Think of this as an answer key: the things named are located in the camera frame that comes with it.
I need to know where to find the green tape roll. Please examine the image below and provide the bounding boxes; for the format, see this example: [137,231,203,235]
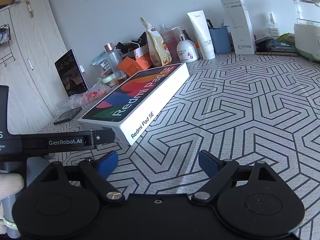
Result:
[101,74,118,87]

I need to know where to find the black shoe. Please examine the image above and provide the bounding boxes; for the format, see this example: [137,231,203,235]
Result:
[116,32,148,55]

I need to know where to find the white tall product carton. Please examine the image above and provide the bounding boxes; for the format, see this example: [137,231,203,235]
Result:
[220,0,256,55]

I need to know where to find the frosted bottle copper cap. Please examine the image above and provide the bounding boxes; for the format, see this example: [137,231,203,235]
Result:
[104,43,126,80]

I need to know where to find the white lotion pump bottle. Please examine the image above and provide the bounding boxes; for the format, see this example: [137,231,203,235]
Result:
[176,28,199,63]

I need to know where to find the blue pen holder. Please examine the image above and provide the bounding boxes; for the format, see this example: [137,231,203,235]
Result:
[209,26,232,54]

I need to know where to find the snack bag with walnuts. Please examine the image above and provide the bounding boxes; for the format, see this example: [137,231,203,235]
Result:
[140,17,172,67]

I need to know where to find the green snack packet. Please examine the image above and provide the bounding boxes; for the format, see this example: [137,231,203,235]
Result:
[277,33,295,45]

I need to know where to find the dark tablet standing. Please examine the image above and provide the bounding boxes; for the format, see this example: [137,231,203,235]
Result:
[54,49,89,96]

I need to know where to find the tall white tube bottle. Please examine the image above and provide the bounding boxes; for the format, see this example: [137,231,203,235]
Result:
[187,10,215,60]

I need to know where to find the clear plastic bag red items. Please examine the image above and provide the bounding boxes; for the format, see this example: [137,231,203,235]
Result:
[54,83,111,116]

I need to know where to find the Redmi Pad SE box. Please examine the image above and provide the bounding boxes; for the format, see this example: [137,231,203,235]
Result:
[78,63,189,146]

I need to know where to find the orange cardboard box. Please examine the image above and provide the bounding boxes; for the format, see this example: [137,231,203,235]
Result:
[117,45,153,77]

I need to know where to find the person left hand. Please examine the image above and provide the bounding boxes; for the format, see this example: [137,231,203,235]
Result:
[0,172,24,235]

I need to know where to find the small spray bottle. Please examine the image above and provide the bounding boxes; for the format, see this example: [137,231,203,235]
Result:
[269,12,280,39]

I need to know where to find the white wardrobe cabinet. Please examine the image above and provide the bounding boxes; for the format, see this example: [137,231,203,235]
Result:
[1,0,68,134]

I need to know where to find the white green electric kettle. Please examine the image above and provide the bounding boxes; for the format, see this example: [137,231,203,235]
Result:
[293,0,319,61]

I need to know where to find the black phone lying flat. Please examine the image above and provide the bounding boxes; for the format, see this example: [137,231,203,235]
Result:
[53,107,82,125]

